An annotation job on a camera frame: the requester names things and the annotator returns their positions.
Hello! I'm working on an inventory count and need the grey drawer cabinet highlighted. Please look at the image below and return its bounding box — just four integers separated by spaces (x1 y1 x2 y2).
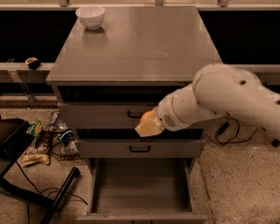
45 6 223 173

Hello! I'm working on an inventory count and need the blue item in basket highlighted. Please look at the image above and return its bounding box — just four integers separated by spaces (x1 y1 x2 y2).
59 130 74 145

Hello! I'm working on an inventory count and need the yellow snack bag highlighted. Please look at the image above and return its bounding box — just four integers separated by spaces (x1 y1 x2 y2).
20 131 54 168

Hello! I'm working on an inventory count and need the green snack bag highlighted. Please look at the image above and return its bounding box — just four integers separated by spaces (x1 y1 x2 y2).
27 119 43 147

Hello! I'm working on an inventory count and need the black floor cable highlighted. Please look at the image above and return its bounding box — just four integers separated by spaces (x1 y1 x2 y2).
14 161 89 224

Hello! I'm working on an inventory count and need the black power adapter cable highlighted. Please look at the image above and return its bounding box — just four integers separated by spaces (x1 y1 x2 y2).
205 115 259 147

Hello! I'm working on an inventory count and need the black wheeled stand base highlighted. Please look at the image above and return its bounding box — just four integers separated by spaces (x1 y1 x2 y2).
271 138 280 147

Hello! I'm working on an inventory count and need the grey top drawer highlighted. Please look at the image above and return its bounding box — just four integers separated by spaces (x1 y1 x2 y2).
59 103 155 129

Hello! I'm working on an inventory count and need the orange fruit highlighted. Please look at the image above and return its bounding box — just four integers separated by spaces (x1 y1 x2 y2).
140 110 156 122

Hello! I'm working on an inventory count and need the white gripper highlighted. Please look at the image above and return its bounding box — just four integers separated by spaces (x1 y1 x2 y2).
135 84 223 137

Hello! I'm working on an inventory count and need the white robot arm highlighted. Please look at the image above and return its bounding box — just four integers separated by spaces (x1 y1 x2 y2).
135 63 280 141

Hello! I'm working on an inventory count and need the black chair leg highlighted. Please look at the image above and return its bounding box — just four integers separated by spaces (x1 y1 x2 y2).
0 167 80 224

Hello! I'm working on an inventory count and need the black chair seat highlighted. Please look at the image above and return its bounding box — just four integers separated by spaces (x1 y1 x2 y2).
0 115 33 179

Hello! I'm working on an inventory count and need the grey middle drawer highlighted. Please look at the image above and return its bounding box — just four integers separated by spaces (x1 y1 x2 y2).
76 139 204 158

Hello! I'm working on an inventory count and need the grey open bottom drawer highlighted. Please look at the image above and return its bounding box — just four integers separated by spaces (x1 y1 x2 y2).
77 158 206 224

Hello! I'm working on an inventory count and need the white bowl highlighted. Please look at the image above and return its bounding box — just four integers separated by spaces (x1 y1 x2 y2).
76 6 105 30

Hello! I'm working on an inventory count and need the black tape measure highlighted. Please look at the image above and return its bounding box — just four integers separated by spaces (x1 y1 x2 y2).
25 57 41 70

